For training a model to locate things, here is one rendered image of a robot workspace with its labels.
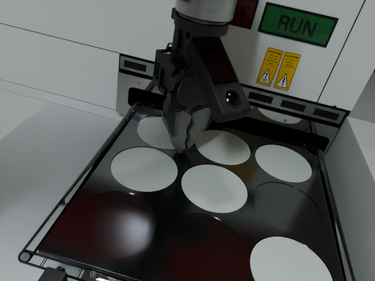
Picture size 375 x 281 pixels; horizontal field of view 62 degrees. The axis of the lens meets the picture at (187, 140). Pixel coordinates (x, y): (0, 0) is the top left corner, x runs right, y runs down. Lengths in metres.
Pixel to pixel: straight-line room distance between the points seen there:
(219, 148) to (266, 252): 0.21
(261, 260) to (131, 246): 0.16
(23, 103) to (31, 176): 0.28
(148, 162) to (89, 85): 0.28
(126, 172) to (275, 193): 0.23
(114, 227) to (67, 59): 0.41
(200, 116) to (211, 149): 0.09
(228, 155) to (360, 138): 0.22
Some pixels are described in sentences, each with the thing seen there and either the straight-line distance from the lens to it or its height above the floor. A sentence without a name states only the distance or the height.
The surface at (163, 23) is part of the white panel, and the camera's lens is 0.60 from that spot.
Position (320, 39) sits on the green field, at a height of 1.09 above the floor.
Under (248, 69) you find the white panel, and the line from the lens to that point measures 0.60.
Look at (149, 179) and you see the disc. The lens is 0.46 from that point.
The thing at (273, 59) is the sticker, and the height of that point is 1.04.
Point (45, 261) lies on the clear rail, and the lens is 0.38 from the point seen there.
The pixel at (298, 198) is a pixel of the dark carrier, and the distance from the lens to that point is 0.51.
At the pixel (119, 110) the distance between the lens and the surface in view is 0.69.
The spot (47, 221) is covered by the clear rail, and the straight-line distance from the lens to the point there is 0.41.
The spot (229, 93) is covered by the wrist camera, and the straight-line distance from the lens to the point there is 0.39.
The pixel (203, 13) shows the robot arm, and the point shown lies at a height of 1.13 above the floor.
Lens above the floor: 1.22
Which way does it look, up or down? 35 degrees down
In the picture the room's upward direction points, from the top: 12 degrees clockwise
